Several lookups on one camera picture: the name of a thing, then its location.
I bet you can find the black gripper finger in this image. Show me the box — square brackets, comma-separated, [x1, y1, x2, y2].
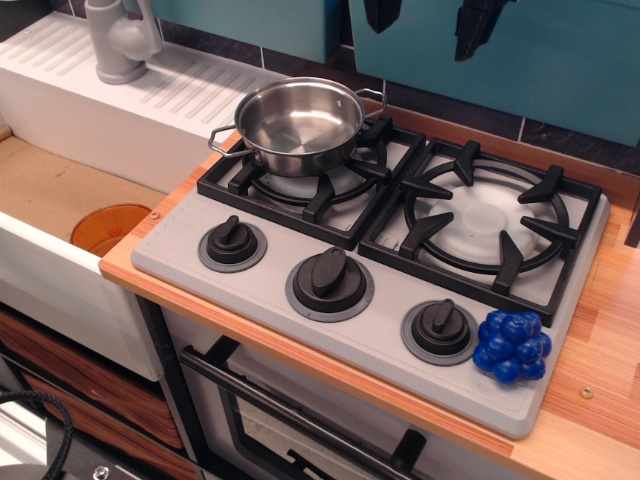
[454, 0, 509, 61]
[364, 0, 402, 34]

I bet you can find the stainless steel pot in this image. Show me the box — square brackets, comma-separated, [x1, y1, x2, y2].
[208, 77, 387, 178]

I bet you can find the blue toy blueberry cluster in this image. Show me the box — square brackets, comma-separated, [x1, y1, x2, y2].
[472, 310, 552, 385]

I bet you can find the grey toy stove top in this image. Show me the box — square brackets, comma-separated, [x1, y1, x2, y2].
[131, 117, 610, 438]

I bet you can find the black left stove knob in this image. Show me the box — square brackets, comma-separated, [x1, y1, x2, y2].
[198, 215, 268, 274]

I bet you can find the black stove knob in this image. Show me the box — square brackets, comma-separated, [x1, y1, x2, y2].
[198, 215, 268, 274]
[401, 299, 479, 367]
[285, 247, 375, 323]

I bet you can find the black middle stove knob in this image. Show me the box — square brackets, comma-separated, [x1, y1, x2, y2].
[285, 247, 375, 323]

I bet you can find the black right stove knob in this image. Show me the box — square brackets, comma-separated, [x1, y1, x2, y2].
[401, 299, 479, 367]

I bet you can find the black left burner grate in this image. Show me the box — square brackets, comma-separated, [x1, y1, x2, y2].
[197, 116, 426, 250]

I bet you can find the black burner grate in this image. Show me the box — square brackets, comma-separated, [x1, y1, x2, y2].
[197, 116, 426, 250]
[359, 139, 610, 327]

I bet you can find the black right burner grate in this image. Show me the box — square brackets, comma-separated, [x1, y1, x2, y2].
[359, 139, 610, 327]

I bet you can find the grey toy faucet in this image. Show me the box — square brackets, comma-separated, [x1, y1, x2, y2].
[84, 0, 162, 85]

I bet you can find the white toy sink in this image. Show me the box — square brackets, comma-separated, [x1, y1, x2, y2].
[1, 13, 276, 381]

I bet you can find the orange plastic bowl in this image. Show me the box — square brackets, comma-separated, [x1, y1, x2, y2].
[70, 203, 151, 257]

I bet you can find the toy oven door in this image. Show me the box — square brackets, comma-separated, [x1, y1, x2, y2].
[179, 335, 451, 480]

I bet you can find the wooden drawer front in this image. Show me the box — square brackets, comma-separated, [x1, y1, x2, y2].
[1, 305, 198, 479]

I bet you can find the teal left wall cabinet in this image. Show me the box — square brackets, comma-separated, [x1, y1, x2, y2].
[153, 0, 343, 63]

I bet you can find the black oven door handle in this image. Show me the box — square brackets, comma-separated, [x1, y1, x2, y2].
[180, 346, 410, 479]

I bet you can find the black braided cable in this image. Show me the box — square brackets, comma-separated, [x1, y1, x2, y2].
[0, 391, 75, 480]

